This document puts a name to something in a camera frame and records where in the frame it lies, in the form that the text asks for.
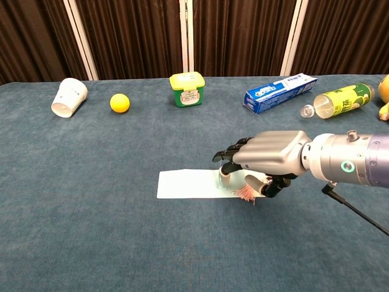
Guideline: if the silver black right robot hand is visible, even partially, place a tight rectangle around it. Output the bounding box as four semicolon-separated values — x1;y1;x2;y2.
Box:
212;130;312;198

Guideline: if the blue white toothpaste box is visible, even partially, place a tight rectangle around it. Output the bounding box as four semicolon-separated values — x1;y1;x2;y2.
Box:
243;72;318;116

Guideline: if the clear bottle green yellow label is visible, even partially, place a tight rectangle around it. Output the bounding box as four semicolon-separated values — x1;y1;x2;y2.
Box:
300;83;376;120

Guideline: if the white paper card with tassel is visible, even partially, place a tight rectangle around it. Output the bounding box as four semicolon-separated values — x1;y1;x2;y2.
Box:
156;169;268;208

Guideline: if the green tub with yellow lid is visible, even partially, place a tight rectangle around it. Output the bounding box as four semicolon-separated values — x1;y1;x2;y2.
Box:
169;71;206;108

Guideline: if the dark brown screen panel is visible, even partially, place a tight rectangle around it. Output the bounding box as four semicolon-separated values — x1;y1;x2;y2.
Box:
280;0;389;77
179;0;301;77
0;0;98;85
63;0;188;81

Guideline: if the yellow fruit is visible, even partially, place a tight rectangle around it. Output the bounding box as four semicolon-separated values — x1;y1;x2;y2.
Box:
377;74;389;122

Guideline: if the yellow ball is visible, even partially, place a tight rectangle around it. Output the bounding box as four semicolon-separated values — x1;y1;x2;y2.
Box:
109;93;131;114

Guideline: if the blue table cloth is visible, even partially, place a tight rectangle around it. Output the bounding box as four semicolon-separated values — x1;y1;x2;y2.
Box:
0;74;389;292

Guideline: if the white paper cup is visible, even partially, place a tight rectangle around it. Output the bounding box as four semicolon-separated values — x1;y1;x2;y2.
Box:
50;77;89;118

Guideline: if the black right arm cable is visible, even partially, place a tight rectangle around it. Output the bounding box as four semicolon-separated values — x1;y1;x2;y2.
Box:
321;181;389;237

